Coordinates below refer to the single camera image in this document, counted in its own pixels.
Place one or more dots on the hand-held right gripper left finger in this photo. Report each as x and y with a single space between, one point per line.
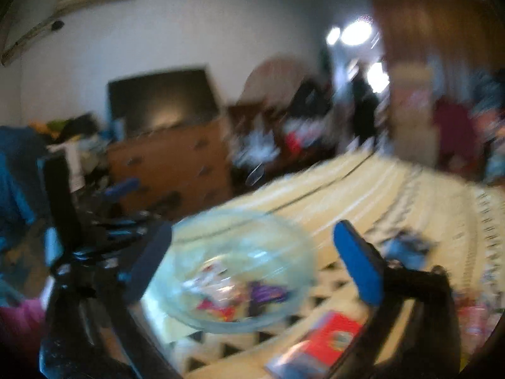
150 260

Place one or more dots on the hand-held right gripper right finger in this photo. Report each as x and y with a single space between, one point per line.
355 264

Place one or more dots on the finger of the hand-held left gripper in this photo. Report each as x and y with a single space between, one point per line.
122 226
122 188

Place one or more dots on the clear glass bowl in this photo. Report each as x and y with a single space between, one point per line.
236 244

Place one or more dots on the blue cloth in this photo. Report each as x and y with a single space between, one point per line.
15 173

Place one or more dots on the wooden dresser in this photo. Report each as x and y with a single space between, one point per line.
169 166

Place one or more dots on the blue candy wrapper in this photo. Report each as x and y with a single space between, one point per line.
406 246

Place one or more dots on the dark clothes heap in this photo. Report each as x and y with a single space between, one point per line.
75 126

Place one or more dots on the small red snack wrapper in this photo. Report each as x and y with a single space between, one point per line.
215 308

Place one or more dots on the red blue flat pouch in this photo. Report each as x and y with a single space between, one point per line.
323 343

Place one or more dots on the purple snack wrapper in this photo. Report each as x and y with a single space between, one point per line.
264 294

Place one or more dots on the black television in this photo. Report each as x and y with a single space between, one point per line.
161 98

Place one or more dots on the pink cloth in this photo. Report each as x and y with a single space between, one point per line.
19 319

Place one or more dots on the cardboard box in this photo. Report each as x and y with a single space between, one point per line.
414 126

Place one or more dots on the air conditioner pipe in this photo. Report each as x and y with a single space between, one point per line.
31 35

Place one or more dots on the maroon garment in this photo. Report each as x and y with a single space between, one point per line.
453 130

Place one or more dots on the black coat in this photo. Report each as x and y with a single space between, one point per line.
311 98

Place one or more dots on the beige chair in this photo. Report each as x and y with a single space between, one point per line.
272 79

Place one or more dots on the pile of clothes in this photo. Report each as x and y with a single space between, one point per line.
491 126

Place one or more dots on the wooden wardrobe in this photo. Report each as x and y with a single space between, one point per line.
434 27

